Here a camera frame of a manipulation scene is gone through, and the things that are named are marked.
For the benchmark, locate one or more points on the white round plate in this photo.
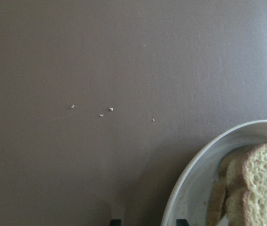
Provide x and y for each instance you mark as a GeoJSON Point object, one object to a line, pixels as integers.
{"type": "Point", "coordinates": [191, 193]}

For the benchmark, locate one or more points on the bread slice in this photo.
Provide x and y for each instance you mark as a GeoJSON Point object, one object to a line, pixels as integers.
{"type": "Point", "coordinates": [246, 180]}

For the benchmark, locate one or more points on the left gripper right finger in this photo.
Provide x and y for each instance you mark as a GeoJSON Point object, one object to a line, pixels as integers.
{"type": "Point", "coordinates": [181, 222]}

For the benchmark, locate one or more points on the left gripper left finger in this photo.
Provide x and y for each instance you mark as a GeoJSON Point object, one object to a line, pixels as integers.
{"type": "Point", "coordinates": [115, 222]}

